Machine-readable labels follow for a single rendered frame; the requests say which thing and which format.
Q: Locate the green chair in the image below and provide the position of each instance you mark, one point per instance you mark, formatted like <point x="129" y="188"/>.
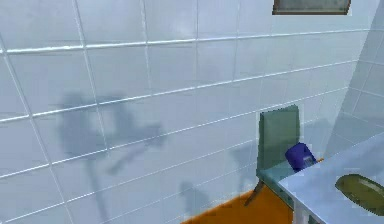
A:
<point x="278" y="133"/>

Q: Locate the pale blue table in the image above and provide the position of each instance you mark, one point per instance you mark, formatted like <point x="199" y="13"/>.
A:
<point x="333" y="190"/>

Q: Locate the olive green plate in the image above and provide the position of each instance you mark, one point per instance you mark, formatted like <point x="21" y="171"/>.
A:
<point x="361" y="191"/>

